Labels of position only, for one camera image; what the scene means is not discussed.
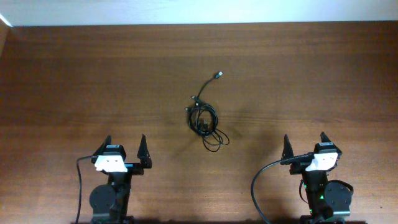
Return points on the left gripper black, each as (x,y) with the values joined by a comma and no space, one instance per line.
(134,165)

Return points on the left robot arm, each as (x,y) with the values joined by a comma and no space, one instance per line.
(110,200)

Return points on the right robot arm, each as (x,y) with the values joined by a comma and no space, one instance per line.
(328,200)

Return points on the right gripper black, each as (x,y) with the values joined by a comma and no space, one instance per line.
(298,167)

